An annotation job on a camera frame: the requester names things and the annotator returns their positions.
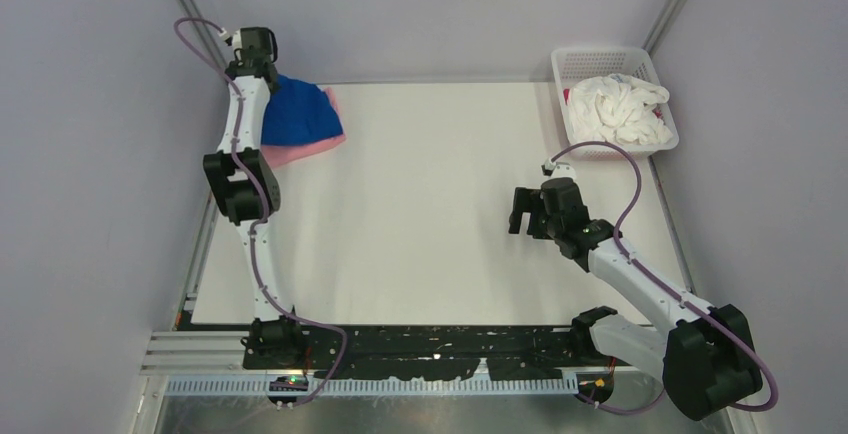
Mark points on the white plastic laundry basket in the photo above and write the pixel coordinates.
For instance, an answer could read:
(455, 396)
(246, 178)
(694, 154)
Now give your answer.
(572, 65)

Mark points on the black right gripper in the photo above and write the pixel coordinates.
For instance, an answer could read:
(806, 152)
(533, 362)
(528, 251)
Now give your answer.
(528, 200)

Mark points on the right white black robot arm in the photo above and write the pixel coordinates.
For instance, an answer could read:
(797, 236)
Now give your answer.
(702, 355)

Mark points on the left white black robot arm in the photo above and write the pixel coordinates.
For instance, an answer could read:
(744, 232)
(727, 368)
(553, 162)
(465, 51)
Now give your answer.
(247, 195)

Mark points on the blue printed t shirt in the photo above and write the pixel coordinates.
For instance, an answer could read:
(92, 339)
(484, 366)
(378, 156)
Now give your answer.
(298, 114)

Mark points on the pink folded t shirt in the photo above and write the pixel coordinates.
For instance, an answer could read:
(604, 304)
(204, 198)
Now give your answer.
(279, 156)

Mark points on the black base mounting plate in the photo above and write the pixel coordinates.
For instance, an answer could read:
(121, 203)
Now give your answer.
(443, 353)

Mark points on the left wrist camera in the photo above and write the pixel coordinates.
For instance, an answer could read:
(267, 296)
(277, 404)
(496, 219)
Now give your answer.
(232, 39)

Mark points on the white crumpled t shirt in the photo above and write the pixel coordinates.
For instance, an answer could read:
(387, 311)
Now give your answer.
(619, 109)

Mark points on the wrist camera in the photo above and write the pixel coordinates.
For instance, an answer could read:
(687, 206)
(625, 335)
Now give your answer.
(558, 170)
(232, 39)

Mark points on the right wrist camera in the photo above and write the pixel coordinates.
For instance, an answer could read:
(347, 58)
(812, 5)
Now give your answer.
(558, 170)

